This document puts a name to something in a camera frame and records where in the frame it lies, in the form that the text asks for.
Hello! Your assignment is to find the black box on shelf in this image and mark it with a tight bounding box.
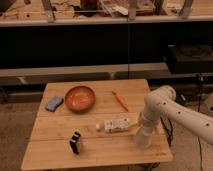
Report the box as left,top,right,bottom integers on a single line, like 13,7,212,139
164,45,213,74

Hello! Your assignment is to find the wooden table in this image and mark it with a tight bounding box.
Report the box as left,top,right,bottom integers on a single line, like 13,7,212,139
21,79,172,171

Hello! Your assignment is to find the white milk carton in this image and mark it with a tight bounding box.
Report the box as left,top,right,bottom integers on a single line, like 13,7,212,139
95,118,130,133

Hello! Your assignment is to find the blue sponge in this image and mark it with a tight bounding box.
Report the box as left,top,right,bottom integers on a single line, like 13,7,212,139
45,96,63,112

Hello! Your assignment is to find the orange wooden bowl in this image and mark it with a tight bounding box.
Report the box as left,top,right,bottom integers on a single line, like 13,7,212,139
64,86,96,113

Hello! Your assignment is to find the orange toy carrot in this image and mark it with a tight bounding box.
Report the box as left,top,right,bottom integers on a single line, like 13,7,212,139
112,92,129,111

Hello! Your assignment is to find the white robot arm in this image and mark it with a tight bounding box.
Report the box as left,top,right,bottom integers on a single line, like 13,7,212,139
134,86,213,148

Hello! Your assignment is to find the black eraser block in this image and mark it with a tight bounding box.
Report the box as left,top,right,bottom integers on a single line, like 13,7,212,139
69,132,81,154

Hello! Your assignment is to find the long metal workbench shelf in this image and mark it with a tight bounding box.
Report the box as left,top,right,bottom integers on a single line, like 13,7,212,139
0,0,213,85

